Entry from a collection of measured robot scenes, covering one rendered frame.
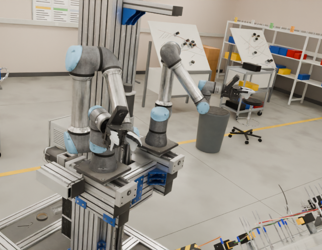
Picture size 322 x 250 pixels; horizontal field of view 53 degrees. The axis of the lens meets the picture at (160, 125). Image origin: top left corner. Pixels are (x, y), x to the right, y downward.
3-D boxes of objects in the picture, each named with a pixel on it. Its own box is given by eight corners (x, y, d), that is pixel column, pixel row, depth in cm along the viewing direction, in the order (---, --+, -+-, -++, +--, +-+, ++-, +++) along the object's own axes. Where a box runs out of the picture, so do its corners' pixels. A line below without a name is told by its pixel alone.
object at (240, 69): (236, 120, 649) (248, 67, 610) (218, 112, 685) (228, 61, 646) (265, 115, 708) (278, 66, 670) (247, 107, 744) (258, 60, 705)
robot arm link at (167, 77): (150, 123, 220) (161, 41, 200) (155, 116, 234) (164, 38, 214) (168, 126, 219) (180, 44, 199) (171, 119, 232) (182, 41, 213)
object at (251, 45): (269, 102, 817) (287, 34, 758) (238, 106, 747) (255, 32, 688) (246, 93, 869) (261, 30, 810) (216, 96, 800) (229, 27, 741)
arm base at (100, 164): (83, 165, 176) (83, 149, 173) (102, 157, 188) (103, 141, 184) (102, 176, 169) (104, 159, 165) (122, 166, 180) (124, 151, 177)
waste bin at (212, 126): (190, 150, 490) (197, 111, 468) (195, 139, 532) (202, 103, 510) (221, 157, 481) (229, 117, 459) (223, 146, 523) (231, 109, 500)
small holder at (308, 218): (332, 226, 121) (322, 208, 124) (312, 234, 119) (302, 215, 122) (325, 228, 125) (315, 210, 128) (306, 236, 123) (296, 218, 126)
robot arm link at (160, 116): (147, 130, 209) (149, 110, 204) (151, 123, 221) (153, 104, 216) (165, 133, 207) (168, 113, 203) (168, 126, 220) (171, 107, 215)
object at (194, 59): (204, 111, 678) (220, 30, 619) (158, 117, 611) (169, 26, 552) (183, 100, 731) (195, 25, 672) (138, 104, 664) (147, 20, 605)
